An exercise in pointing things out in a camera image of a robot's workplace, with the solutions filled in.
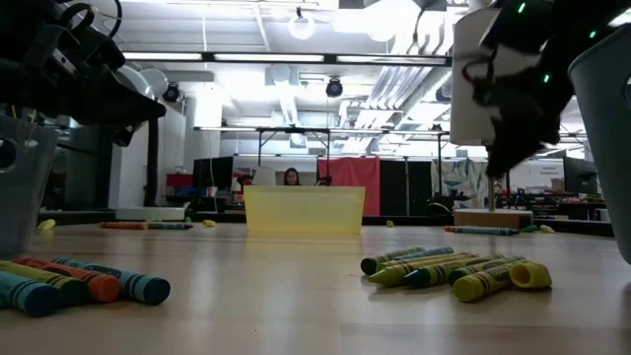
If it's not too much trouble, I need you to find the teal plastic bin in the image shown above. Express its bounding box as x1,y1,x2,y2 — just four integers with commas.
567,23,631,266

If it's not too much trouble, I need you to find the dark green crayon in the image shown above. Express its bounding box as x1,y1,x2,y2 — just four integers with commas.
447,254,527,287

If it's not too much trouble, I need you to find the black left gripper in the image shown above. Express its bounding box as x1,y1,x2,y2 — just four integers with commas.
9,0,168,148

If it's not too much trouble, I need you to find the yellow hollow crayon stub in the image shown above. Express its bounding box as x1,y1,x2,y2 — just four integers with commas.
508,260,553,290

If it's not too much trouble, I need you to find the black metal workbench frame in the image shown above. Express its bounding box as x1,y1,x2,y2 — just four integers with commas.
192,125,451,218

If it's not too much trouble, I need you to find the white gooseneck desk lamp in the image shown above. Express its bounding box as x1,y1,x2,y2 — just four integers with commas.
115,65,186,222

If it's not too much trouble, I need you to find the white shade wooden base lamp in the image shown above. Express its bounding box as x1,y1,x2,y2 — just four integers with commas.
451,7,534,230

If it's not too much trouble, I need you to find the white ring pendant lamp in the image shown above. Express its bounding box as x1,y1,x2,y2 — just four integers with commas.
287,6,317,41

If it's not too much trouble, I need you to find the grey translucent plastic tray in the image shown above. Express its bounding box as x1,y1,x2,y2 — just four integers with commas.
0,111,60,258

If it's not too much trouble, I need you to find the yellow translucent plastic bin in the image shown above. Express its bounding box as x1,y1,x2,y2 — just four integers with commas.
243,184,367,235

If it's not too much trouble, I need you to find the dark blue tipped crayon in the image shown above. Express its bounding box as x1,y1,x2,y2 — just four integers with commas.
402,253,507,289

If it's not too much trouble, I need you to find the black monitor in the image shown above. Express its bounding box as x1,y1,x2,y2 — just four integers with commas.
192,156,235,189
563,156,599,195

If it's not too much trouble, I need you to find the red partition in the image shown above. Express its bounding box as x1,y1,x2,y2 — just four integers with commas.
317,157,382,217

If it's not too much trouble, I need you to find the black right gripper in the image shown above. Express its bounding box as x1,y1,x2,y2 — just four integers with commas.
472,73,563,178

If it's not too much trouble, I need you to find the black partition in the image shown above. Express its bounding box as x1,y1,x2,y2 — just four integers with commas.
380,159,434,217

